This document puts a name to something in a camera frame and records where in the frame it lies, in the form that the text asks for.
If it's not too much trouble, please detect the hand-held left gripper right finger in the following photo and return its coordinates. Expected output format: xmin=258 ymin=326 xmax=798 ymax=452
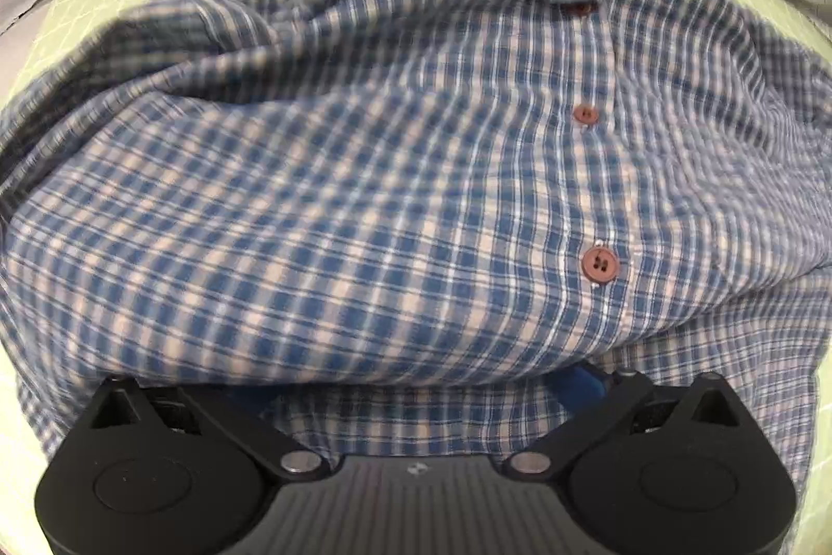
xmin=509 ymin=366 xmax=743 ymax=476

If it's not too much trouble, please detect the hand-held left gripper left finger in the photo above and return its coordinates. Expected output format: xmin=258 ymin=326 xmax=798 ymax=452
xmin=87 ymin=375 xmax=324 ymax=479

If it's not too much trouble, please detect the blue plaid button shirt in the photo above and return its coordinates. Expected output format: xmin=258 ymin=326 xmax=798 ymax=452
xmin=0 ymin=0 xmax=832 ymax=487

